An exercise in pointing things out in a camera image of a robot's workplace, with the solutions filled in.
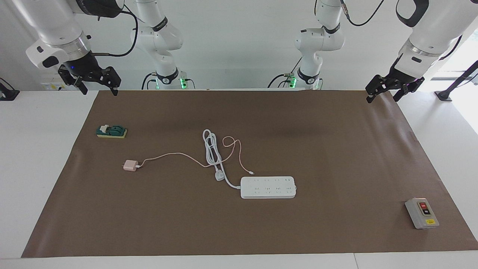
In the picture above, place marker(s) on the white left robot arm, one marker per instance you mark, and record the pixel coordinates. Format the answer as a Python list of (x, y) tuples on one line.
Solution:
[(433, 30)]

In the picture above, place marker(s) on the grey on-off switch box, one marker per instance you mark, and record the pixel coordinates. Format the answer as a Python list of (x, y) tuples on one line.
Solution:
[(420, 216)]

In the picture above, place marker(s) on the green knife switch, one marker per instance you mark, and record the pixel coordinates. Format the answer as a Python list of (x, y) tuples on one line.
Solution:
[(114, 130)]

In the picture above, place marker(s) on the black clamp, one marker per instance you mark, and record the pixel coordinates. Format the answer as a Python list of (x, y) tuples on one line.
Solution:
[(9, 95)]

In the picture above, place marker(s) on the brown paper mat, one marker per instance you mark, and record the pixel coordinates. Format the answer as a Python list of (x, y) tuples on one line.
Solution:
[(239, 224)]

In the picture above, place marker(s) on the black stand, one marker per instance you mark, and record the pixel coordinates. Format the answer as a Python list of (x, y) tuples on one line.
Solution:
[(444, 95)]

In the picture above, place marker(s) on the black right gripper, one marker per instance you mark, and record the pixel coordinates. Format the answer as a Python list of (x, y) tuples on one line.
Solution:
[(84, 65)]

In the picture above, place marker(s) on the white wall socket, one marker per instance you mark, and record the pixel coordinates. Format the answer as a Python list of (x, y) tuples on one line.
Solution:
[(52, 86)]

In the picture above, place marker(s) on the pink charger block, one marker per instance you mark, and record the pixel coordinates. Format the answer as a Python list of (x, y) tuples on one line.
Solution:
[(130, 165)]

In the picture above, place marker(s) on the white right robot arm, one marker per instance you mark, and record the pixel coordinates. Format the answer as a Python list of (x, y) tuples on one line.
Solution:
[(56, 26)]

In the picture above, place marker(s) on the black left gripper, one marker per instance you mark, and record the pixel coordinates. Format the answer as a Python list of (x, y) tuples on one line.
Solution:
[(405, 77)]

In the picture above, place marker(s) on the white power strip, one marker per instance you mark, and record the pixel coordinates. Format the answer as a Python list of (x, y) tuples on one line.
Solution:
[(269, 186)]

